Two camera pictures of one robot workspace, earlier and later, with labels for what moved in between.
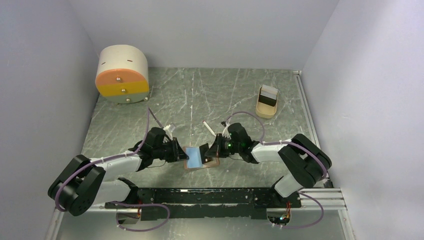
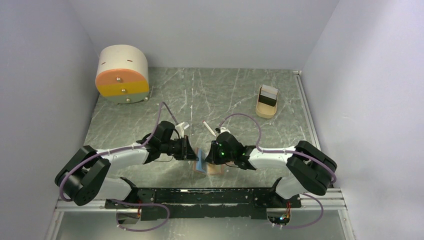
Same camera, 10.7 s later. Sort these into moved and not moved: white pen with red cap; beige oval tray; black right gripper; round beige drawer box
Moved: black right gripper
Not moved: beige oval tray; round beige drawer box; white pen with red cap
